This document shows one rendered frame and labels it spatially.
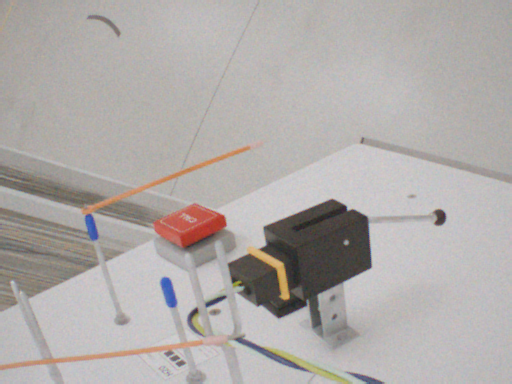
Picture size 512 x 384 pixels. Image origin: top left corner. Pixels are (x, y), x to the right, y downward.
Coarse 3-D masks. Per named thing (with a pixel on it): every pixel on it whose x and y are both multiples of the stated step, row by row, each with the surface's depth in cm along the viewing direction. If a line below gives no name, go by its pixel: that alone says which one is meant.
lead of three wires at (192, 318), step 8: (224, 288) 41; (240, 288) 41; (208, 296) 40; (216, 296) 40; (224, 296) 40; (208, 304) 39; (192, 312) 37; (192, 320) 36; (192, 328) 35; (200, 328) 34; (224, 344) 32
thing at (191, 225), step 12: (192, 204) 63; (168, 216) 61; (180, 216) 61; (192, 216) 60; (204, 216) 60; (216, 216) 60; (156, 228) 61; (168, 228) 59; (180, 228) 59; (192, 228) 58; (204, 228) 58; (216, 228) 59; (180, 240) 57; (192, 240) 58
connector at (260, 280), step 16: (272, 256) 42; (288, 256) 41; (240, 272) 41; (256, 272) 40; (272, 272) 40; (288, 272) 41; (256, 288) 40; (272, 288) 41; (288, 288) 41; (256, 304) 40
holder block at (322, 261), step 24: (288, 216) 44; (312, 216) 44; (336, 216) 43; (360, 216) 42; (288, 240) 41; (312, 240) 41; (336, 240) 41; (360, 240) 42; (312, 264) 41; (336, 264) 42; (360, 264) 43; (312, 288) 42
